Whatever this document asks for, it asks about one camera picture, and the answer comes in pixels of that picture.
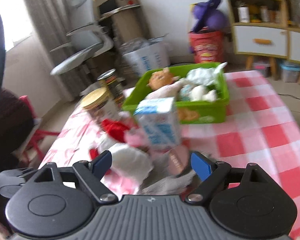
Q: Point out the blue white milk carton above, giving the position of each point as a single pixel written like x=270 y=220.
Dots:
x=159 y=120

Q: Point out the wooden desk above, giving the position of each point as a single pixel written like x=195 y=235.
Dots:
x=124 y=18

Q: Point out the white balled cloth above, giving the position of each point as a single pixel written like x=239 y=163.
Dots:
x=130 y=162

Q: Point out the white paper shopping bag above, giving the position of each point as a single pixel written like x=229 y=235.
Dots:
x=143 y=55

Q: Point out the white crumpled cloth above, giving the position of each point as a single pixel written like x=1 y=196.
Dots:
x=205 y=76

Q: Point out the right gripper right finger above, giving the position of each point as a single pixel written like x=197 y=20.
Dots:
x=212 y=174

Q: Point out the red plastic chair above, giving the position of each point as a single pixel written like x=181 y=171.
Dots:
x=35 y=136

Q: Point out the white office chair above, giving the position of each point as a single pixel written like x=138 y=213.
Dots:
x=87 y=37

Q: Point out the pink fluffy towel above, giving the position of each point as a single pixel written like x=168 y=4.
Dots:
x=168 y=91

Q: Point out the clear plastic storage box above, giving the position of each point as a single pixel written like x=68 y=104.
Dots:
x=263 y=67

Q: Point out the green plastic bin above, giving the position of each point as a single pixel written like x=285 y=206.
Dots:
x=207 y=112

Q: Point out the red chips bucket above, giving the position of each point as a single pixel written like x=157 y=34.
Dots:
x=207 y=46

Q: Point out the red santa plush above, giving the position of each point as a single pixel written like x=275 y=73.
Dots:
x=116 y=132

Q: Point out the burger plush toy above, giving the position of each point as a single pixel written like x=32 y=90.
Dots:
x=162 y=78

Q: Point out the tall drink can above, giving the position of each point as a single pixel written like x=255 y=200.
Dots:
x=110 y=81

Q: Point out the tall wooden shelf cabinet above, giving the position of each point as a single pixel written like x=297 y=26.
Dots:
x=259 y=28

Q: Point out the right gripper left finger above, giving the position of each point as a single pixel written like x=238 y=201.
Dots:
x=89 y=175

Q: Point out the blue lid storage box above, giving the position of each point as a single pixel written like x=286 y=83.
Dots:
x=289 y=71

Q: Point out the grey fluffy cloth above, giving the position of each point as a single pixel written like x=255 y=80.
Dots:
x=160 y=181

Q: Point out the purple bounce ball toy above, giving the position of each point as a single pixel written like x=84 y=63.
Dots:
x=208 y=16

